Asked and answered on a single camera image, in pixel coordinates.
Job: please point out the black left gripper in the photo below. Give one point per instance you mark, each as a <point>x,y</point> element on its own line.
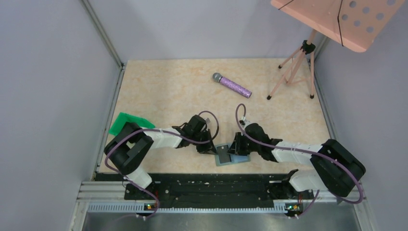
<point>205,145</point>

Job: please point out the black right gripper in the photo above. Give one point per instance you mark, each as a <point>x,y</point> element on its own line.
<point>240,144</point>

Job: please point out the sage green card holder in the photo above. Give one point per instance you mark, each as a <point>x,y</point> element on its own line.
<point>235,159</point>

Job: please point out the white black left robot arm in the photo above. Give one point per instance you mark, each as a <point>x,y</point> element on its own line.
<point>129,147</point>

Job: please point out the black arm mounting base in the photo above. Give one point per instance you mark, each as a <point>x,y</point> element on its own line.
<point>217,190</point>

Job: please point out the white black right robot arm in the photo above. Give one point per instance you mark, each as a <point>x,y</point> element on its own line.
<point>332,166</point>

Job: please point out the purple glitter microphone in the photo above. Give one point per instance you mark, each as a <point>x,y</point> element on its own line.
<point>217,77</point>

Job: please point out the pink music stand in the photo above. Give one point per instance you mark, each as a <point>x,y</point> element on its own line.
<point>352,23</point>

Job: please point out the aluminium front rail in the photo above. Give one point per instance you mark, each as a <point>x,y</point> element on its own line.
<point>101,206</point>

